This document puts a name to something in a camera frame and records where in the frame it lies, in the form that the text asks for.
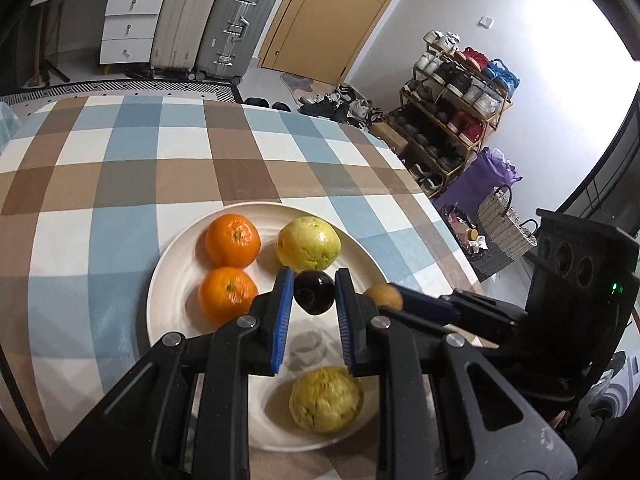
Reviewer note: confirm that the silver suitcase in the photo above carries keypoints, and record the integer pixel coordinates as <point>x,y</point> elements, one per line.
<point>235,25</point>

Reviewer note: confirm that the purple bag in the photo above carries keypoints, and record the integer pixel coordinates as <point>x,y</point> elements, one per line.
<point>480,175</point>

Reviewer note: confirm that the dark purple plum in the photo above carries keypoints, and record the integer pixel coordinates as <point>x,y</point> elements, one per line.
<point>313,292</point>

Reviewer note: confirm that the white desk with drawers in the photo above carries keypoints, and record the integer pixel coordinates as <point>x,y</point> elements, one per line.
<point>127,25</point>

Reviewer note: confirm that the cream round plate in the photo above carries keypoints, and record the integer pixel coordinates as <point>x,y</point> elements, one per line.
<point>175,285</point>

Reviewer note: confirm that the wooden shoe rack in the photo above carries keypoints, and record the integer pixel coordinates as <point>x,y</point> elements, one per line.
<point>475,152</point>

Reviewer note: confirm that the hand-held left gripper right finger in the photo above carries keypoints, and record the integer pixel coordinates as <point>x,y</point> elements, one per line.
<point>346,320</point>

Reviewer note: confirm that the scattered shoes pile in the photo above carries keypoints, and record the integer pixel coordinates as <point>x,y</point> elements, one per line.
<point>340,105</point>

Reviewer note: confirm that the blue brown checked tablecloth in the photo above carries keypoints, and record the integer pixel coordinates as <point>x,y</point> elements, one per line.
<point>100,185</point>

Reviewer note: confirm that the tan wooden door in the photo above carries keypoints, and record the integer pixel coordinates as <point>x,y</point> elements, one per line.
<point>325,15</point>

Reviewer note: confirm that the small brown round fruit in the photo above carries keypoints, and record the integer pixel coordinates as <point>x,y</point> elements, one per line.
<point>383,296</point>

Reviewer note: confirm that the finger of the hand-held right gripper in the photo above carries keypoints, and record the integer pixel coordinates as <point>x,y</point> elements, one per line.
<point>475,325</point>
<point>430,305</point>

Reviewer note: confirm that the woven basket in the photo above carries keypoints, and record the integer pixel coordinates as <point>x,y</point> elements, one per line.
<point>505,230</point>

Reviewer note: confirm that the white light switch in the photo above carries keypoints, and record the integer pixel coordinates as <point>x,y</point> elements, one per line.
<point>486,21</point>

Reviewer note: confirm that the beige suitcase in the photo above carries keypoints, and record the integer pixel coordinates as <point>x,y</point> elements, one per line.
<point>185,15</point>

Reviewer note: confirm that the smooth yellow-green guava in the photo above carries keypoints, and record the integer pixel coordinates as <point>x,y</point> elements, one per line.
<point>308,242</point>

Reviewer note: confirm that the rows of stored shoes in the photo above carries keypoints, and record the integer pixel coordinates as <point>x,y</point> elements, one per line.
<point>450,85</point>

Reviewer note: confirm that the grey floor mat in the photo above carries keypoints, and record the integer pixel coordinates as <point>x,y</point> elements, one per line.
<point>300,82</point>

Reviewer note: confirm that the orange mandarin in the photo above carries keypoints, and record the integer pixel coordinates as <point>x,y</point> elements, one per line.
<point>232,240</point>
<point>227,295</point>

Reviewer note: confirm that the pale blue checked cloth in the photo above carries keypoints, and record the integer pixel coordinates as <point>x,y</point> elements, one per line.
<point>7,125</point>

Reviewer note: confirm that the brown cardboard box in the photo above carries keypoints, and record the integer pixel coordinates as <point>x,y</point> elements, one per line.
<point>390,135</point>

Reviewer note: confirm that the bumpy yellow-green guava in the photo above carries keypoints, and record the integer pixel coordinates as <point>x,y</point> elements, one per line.
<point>326,398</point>

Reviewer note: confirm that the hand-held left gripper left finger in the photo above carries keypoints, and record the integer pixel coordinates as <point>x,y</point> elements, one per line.
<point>282,320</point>

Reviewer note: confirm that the black white patterned rug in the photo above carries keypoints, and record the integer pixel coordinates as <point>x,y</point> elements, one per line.
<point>125,89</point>

